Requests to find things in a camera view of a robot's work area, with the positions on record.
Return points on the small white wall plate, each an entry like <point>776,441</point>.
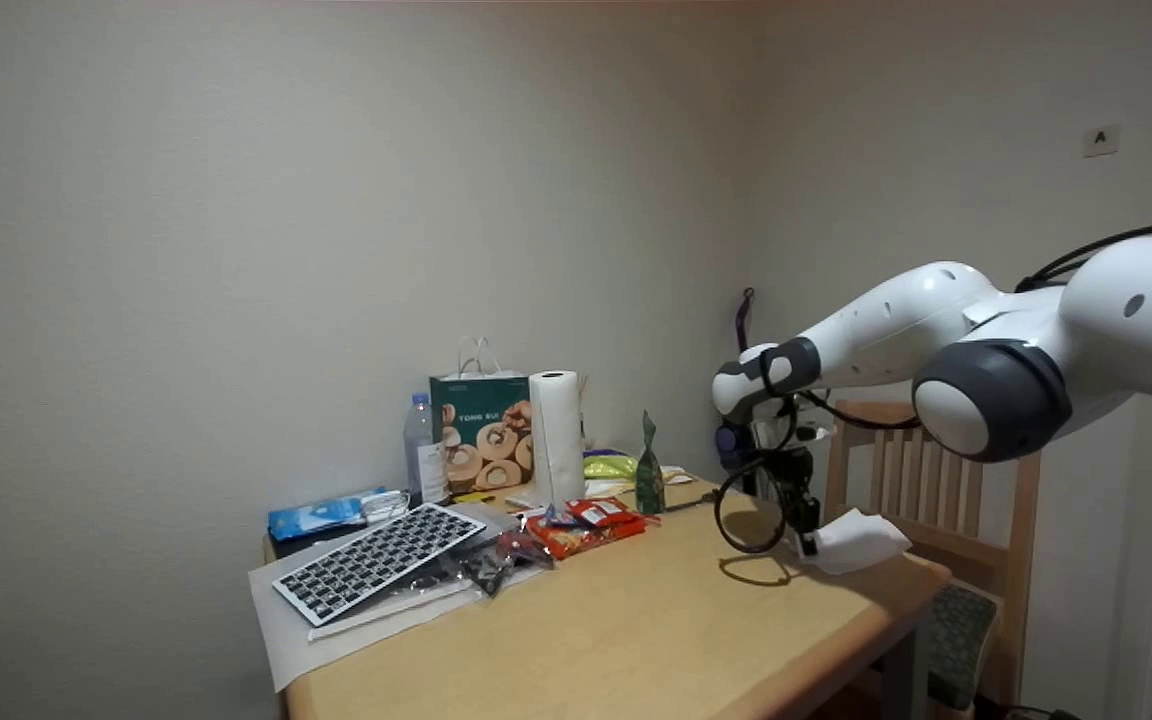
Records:
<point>1103,140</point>

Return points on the red snack packet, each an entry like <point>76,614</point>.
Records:
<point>582,526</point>

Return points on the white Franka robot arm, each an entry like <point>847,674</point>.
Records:
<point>899,321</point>

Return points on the blue tissue pack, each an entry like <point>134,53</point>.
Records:
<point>329,518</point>

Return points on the black pole by wall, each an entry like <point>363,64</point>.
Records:
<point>746,321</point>

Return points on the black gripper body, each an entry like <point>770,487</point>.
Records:
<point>792,487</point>

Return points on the black white keyboard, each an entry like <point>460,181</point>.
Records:
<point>378,560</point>

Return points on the clear plastic water bottle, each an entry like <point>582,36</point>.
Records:
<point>421,452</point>

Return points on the dark crumpled wrapper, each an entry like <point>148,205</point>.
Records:
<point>503,567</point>

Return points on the white paper towel roll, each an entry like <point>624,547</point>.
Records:
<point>558,435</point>

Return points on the grey chair cushion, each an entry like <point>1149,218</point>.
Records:
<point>963,643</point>

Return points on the wooden chair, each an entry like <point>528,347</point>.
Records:
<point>988,560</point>

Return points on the white napkin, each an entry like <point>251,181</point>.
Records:
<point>861,547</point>

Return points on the yellow green packet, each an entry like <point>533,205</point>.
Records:
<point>611,468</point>

